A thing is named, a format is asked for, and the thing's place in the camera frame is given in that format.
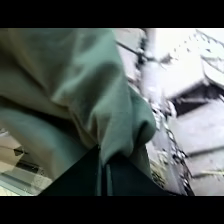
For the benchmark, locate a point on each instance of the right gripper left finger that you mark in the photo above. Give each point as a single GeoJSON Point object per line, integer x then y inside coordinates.
{"type": "Point", "coordinates": [78, 180]}

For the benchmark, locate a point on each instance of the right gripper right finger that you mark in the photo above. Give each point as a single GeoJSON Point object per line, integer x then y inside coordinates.
{"type": "Point", "coordinates": [133, 181]}

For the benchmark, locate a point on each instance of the green shirt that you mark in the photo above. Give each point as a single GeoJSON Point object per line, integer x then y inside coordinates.
{"type": "Point", "coordinates": [66, 83]}

